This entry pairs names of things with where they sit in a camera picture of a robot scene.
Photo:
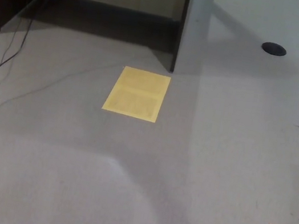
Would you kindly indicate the black round floor cover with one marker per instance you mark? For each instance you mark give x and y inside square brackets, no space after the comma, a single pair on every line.
[274,49]

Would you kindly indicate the yellow paper sheet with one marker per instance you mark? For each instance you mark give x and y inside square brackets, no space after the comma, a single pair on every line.
[136,93]

